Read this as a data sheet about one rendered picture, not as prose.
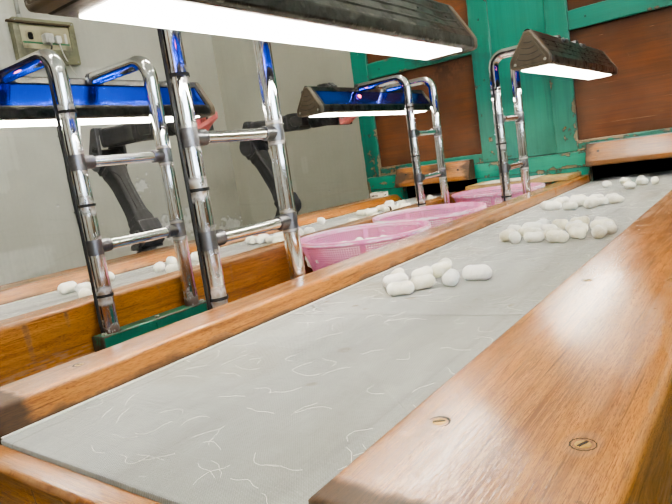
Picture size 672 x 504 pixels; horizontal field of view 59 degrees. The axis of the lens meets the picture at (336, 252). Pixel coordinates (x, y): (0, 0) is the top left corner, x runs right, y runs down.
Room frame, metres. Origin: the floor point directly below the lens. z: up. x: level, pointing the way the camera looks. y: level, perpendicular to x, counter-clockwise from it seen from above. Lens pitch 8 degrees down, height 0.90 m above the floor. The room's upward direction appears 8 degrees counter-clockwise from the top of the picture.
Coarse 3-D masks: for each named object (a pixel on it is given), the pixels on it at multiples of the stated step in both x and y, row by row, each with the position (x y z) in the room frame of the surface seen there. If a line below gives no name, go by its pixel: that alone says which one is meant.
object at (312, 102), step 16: (304, 96) 1.53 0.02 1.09; (320, 96) 1.54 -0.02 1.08; (336, 96) 1.59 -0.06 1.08; (352, 96) 1.65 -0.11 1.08; (368, 96) 1.72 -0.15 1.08; (384, 96) 1.79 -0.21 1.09; (400, 96) 1.86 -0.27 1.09; (416, 96) 1.95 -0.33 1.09; (304, 112) 1.54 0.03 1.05; (320, 112) 1.51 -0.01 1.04; (336, 112) 1.56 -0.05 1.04
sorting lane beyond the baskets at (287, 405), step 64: (576, 192) 1.60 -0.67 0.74; (640, 192) 1.39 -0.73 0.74; (448, 256) 0.91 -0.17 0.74; (512, 256) 0.84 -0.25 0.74; (576, 256) 0.77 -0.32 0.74; (320, 320) 0.63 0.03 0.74; (384, 320) 0.60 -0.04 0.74; (448, 320) 0.56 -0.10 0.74; (512, 320) 0.53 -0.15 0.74; (128, 384) 0.51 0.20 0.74; (192, 384) 0.48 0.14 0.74; (256, 384) 0.46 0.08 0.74; (320, 384) 0.44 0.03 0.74; (384, 384) 0.42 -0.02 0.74; (64, 448) 0.39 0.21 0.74; (128, 448) 0.37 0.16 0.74; (192, 448) 0.36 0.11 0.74; (256, 448) 0.35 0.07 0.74; (320, 448) 0.33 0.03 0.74
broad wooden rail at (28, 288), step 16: (336, 208) 1.98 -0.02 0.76; (352, 208) 2.02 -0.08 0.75; (304, 224) 1.79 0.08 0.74; (192, 240) 1.57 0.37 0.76; (240, 240) 1.58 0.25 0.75; (128, 256) 1.39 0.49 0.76; (144, 256) 1.36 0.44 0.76; (160, 256) 1.38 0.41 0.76; (64, 272) 1.25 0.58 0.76; (80, 272) 1.23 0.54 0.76; (112, 272) 1.27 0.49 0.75; (0, 288) 1.14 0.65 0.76; (16, 288) 1.12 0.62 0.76; (32, 288) 1.14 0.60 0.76; (48, 288) 1.16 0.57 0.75; (0, 304) 1.08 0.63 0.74
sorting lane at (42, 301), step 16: (320, 224) 1.76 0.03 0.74; (336, 224) 1.69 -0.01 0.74; (224, 256) 1.33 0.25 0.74; (128, 272) 1.29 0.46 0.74; (144, 272) 1.25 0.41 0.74; (160, 272) 1.22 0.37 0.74; (112, 288) 1.09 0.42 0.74; (16, 304) 1.07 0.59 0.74; (32, 304) 1.04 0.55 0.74; (48, 304) 1.01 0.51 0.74
